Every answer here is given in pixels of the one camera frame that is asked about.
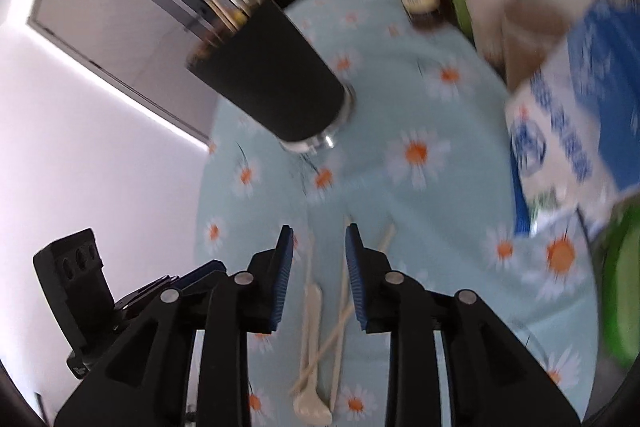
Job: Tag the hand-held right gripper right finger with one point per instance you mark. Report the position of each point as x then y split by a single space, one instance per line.
355 277

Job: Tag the daisy print tablecloth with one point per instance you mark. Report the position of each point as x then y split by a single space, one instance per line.
400 207

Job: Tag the pile of chopsticks and spoons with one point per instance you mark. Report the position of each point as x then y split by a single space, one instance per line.
327 349

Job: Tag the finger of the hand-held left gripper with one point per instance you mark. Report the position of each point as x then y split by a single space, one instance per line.
205 274
145 297

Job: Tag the black utensil holder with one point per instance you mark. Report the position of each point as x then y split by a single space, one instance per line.
270 72

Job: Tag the grey door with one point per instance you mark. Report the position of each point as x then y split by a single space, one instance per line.
125 7

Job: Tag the green sugar bag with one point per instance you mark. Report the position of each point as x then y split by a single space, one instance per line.
622 282

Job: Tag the white blue salt bag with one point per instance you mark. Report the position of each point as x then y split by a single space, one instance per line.
565 122

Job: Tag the beige wooden spoon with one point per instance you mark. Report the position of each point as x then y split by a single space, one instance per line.
312 407

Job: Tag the single wooden chopstick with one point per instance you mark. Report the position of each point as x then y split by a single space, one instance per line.
339 347

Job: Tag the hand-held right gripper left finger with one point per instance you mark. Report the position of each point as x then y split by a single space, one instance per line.
282 277

